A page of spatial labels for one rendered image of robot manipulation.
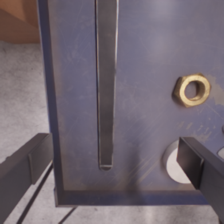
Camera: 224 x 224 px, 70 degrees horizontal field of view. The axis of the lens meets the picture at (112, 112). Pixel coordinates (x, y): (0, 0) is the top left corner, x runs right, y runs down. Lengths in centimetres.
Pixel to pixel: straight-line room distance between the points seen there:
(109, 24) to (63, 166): 24
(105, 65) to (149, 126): 12
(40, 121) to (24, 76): 33
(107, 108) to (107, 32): 10
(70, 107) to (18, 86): 105
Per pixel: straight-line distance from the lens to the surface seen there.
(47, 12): 26
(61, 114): 27
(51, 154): 17
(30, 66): 124
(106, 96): 24
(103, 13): 25
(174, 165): 29
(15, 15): 71
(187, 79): 25
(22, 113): 133
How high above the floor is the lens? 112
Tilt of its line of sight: 75 degrees down
